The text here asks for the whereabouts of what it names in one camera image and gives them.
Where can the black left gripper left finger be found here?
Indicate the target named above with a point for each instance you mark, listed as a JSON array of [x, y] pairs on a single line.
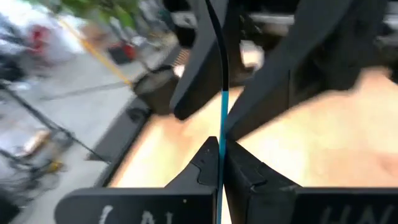
[[140, 208]]

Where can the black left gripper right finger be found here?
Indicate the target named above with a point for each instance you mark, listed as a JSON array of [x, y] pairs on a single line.
[[295, 208]]

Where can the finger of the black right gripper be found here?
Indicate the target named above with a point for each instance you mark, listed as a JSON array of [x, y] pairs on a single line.
[[199, 68], [292, 56]]

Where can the black plant pot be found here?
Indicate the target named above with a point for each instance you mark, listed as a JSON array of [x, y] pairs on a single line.
[[155, 90]]

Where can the green potted plant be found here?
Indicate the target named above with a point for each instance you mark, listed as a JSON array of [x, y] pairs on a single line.
[[124, 15]]

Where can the black aluminium rig frame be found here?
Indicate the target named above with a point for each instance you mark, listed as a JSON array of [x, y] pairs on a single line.
[[124, 137]]

